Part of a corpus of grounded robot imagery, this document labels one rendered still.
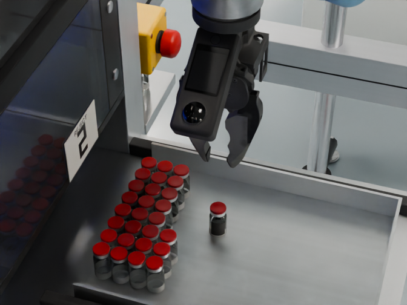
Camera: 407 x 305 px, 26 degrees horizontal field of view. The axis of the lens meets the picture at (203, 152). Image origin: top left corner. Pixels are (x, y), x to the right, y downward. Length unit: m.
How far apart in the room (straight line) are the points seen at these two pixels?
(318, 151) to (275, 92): 0.58
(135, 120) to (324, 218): 0.30
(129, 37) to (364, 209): 0.38
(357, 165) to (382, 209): 1.37
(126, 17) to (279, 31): 0.97
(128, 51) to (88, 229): 0.23
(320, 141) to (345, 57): 0.28
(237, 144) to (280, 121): 1.66
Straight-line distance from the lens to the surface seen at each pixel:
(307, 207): 1.16
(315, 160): 2.23
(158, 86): 1.35
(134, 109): 1.22
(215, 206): 1.09
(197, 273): 1.08
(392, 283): 1.10
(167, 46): 1.22
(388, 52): 2.02
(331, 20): 1.97
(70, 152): 1.03
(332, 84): 2.05
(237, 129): 0.98
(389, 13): 2.63
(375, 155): 2.58
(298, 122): 2.65
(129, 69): 1.17
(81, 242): 1.13
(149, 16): 1.23
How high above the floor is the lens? 1.72
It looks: 43 degrees down
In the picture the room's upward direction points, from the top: straight up
